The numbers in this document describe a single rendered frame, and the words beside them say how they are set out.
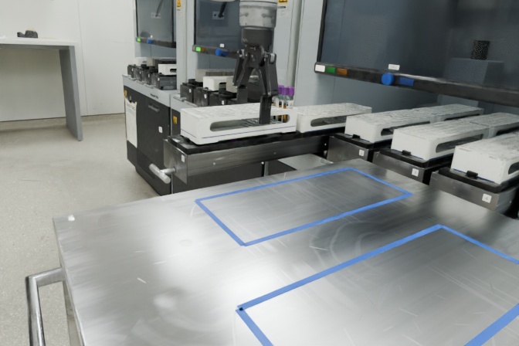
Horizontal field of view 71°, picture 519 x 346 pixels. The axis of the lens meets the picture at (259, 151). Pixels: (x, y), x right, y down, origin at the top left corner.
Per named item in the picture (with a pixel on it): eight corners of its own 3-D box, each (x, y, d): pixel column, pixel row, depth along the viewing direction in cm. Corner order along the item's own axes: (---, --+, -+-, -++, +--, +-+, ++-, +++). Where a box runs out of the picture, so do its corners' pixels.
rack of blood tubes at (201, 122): (274, 122, 107) (276, 101, 105) (296, 130, 99) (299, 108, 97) (179, 133, 90) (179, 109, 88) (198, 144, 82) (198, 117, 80)
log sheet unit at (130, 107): (127, 140, 270) (123, 93, 259) (138, 151, 249) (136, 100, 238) (123, 141, 268) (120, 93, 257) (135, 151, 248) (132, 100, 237)
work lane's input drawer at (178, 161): (346, 137, 131) (350, 112, 128) (378, 147, 120) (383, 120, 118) (146, 168, 90) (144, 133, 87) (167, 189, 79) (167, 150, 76)
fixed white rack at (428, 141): (449, 140, 108) (454, 119, 106) (485, 149, 101) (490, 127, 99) (388, 153, 91) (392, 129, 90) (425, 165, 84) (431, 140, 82)
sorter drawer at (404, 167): (490, 145, 132) (496, 121, 129) (534, 157, 121) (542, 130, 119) (357, 181, 90) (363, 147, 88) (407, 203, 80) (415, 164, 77)
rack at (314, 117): (346, 120, 125) (348, 102, 124) (370, 127, 118) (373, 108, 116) (279, 128, 109) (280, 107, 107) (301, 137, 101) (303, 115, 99)
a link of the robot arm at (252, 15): (254, 1, 81) (252, 28, 83) (286, 5, 86) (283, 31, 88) (232, 1, 88) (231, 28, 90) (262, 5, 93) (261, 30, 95)
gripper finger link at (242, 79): (249, 55, 90) (245, 51, 90) (234, 90, 97) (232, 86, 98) (261, 55, 92) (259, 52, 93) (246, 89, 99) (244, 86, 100)
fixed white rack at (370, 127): (404, 127, 120) (408, 109, 118) (432, 135, 112) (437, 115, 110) (342, 137, 103) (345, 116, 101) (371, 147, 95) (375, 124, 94)
